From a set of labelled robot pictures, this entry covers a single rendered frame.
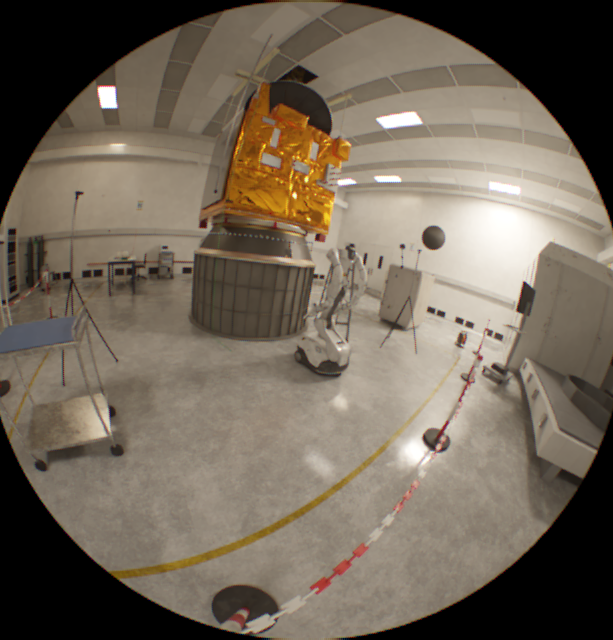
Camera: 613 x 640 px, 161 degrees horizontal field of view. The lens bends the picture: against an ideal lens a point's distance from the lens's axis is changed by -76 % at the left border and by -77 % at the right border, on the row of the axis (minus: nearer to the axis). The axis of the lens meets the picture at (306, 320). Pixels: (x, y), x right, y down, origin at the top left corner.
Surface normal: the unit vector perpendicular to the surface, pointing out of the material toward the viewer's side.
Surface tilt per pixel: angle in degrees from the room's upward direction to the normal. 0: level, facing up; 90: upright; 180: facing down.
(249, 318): 90
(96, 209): 90
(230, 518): 0
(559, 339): 90
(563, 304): 90
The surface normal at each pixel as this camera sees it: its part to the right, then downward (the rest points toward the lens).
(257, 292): 0.28, 0.33
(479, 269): -0.75, 0.07
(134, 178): 0.64, 0.33
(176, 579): 0.17, -0.94
